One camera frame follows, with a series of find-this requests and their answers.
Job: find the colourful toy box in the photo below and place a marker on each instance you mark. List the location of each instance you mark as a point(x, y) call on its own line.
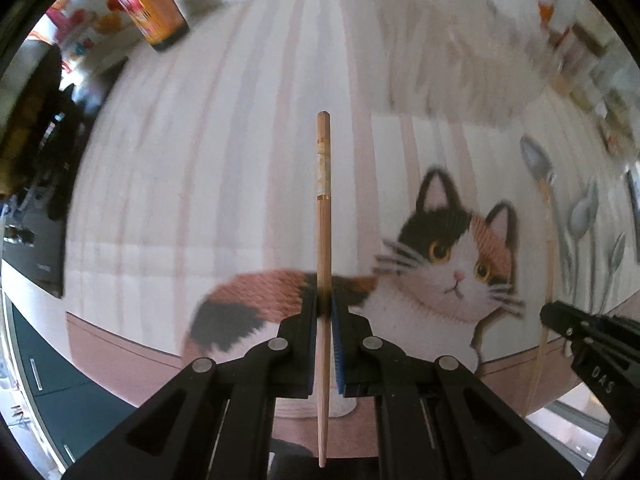
point(77, 26)

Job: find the cat print table mat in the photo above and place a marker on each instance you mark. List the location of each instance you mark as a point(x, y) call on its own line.
point(192, 226)

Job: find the clear plastic utensil tray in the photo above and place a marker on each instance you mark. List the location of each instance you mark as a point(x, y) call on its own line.
point(479, 61)

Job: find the steel spoon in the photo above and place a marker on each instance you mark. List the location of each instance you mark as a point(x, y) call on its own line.
point(593, 207)
point(541, 169)
point(614, 261)
point(578, 226)

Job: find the soy sauce bottle orange label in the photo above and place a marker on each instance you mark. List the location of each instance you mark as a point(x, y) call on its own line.
point(160, 21)

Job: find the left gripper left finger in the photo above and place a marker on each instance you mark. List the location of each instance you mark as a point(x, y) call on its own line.
point(211, 421)

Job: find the black gas stove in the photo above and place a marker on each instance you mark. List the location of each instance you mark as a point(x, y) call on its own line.
point(36, 225)

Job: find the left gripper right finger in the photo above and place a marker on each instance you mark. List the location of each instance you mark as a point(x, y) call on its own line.
point(436, 420)

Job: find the dark teal cabinet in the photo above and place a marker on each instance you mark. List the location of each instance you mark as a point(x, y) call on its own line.
point(73, 411)

